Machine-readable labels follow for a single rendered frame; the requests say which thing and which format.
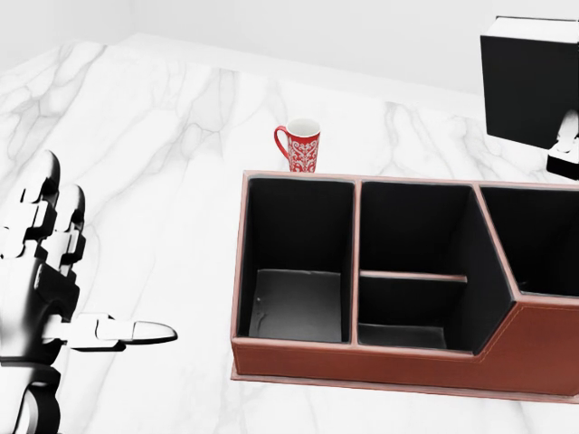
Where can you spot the black book with white pages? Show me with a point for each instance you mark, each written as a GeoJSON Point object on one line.
{"type": "Point", "coordinates": [520, 81]}

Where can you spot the red-brown desk caddy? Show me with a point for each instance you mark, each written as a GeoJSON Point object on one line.
{"type": "Point", "coordinates": [407, 361]}

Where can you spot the red white patterned mug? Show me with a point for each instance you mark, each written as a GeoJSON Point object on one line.
{"type": "Point", "coordinates": [304, 151]}

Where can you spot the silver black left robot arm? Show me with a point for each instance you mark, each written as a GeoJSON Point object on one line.
{"type": "Point", "coordinates": [38, 398]}

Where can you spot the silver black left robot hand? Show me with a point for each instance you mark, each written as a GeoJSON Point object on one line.
{"type": "Point", "coordinates": [31, 289]}

